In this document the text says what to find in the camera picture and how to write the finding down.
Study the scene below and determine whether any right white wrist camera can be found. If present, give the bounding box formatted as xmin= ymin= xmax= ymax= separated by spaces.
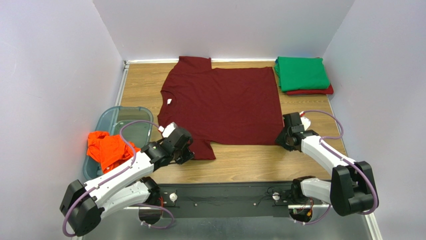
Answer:
xmin=299 ymin=111 xmax=311 ymax=131

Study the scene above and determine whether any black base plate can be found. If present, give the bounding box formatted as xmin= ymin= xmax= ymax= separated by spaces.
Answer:
xmin=147 ymin=181 xmax=319 ymax=223

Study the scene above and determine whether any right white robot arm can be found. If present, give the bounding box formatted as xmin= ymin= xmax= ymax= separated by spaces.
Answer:
xmin=275 ymin=111 xmax=379 ymax=217

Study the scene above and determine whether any orange t shirt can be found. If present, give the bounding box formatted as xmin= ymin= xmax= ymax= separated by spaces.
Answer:
xmin=86 ymin=131 xmax=134 ymax=174

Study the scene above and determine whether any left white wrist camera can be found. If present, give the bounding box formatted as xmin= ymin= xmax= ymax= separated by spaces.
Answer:
xmin=158 ymin=122 xmax=178 ymax=138

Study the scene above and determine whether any aluminium rail frame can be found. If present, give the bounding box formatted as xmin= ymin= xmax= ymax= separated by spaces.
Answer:
xmin=84 ymin=200 xmax=382 ymax=240

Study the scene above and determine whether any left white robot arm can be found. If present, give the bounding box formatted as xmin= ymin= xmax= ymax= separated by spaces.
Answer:
xmin=59 ymin=122 xmax=195 ymax=238

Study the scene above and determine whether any maroon t shirt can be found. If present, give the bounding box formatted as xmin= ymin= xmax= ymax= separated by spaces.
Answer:
xmin=157 ymin=56 xmax=284 ymax=160

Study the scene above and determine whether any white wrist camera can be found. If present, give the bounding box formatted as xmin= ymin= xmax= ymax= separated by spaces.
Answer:
xmin=299 ymin=111 xmax=311 ymax=131
xmin=158 ymin=122 xmax=178 ymax=138

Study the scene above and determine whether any red folded t shirt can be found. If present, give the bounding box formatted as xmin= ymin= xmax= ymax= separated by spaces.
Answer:
xmin=285 ymin=84 xmax=334 ymax=96

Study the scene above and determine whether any green folded t shirt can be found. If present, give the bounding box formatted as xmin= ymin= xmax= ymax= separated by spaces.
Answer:
xmin=274 ymin=56 xmax=331 ymax=92

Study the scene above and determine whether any teal plastic bin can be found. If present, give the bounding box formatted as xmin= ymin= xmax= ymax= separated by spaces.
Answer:
xmin=82 ymin=105 xmax=155 ymax=181

